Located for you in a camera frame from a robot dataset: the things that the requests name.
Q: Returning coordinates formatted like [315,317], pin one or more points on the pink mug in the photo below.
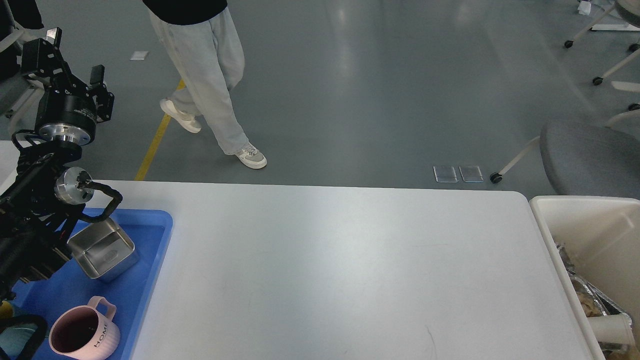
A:
[86,332]

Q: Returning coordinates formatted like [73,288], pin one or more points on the brown paper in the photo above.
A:
[591,304]

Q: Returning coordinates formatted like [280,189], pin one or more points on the white bin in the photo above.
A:
[601,237]

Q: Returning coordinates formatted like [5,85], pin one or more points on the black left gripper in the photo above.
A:
[62,115]

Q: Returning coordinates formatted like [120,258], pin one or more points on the aluminium foil tray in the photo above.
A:
[581,284]

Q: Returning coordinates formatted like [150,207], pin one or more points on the teal mug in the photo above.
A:
[14,338]

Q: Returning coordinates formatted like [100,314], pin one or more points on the grey office chair right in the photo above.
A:
[585,160]

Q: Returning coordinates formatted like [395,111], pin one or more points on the stainless steel tray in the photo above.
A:
[103,250]

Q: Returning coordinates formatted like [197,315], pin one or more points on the white side table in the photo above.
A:
[9,156]

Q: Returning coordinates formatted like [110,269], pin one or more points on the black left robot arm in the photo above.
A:
[48,197]

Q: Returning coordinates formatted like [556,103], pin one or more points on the person legs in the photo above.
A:
[202,42]

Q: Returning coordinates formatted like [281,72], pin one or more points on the white paper cup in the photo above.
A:
[613,329]

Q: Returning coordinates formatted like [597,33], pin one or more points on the blue plastic tray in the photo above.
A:
[130,292]

